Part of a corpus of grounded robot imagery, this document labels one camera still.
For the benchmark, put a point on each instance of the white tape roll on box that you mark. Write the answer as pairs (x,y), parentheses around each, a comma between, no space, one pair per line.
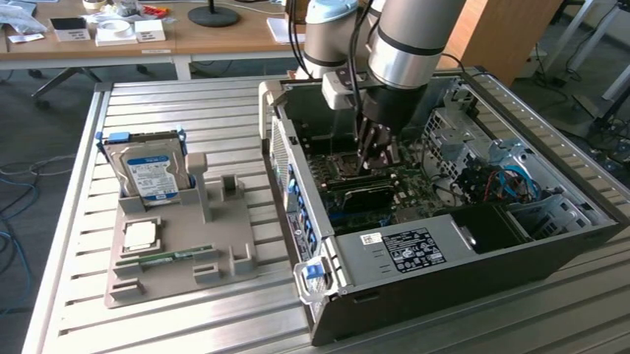
(116,33)

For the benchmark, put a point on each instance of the plain white box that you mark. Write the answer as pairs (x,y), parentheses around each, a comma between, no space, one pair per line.
(148,31)

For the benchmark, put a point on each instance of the green motherboard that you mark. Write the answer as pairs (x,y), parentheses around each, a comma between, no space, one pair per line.
(412,184)

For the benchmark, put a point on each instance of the beige tape roll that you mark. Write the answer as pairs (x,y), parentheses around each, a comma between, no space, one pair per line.
(92,3)

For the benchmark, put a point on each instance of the red small item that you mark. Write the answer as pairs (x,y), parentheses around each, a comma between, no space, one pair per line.
(153,12)

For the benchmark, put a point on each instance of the wooden desk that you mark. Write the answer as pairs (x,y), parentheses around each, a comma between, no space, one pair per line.
(196,40)

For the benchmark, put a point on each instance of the grey power supply unit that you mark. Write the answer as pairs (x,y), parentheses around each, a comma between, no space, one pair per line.
(393,250)

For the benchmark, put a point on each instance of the open black PC case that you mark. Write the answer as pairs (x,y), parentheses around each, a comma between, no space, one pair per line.
(443,291)

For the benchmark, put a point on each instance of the black round lamp base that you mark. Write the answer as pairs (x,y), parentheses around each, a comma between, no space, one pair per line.
(213,16)

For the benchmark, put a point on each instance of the white desk frame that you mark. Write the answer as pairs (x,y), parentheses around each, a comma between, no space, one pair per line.
(590,40)

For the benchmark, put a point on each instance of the CPU socket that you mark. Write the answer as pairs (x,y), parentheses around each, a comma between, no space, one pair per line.
(348,165)

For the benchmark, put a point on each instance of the green RAM stick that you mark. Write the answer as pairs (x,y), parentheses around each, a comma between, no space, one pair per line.
(166,255)

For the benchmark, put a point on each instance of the grey parts rack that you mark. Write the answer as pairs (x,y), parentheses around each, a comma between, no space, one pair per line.
(186,236)

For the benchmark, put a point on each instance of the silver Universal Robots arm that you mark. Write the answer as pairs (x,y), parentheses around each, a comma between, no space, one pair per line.
(408,55)

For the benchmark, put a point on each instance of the blue case latch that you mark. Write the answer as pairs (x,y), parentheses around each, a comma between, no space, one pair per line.
(312,277)

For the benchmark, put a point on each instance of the white box with black top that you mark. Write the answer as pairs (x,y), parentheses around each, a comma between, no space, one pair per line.
(69,29)

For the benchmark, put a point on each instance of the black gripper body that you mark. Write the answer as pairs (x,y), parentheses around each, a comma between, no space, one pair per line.
(393,105)

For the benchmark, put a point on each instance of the hard disk in blue caddy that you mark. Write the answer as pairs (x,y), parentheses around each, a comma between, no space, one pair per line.
(146,173)

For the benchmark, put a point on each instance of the silver disk bay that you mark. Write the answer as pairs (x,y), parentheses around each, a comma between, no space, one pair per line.
(551,219)

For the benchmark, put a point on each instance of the silver CPU chip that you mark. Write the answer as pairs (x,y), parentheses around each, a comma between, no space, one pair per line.
(140,236)

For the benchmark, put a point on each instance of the white paper stack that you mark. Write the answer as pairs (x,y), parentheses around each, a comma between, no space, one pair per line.
(285,31)

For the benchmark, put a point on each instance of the clear plastic bag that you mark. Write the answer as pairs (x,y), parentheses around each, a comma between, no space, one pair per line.
(21,14)

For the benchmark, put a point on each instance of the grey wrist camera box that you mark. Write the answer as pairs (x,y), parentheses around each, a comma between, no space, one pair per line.
(336,92)

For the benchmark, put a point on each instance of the wooden cabinet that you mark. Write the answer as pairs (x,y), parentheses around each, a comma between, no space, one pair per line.
(496,37)

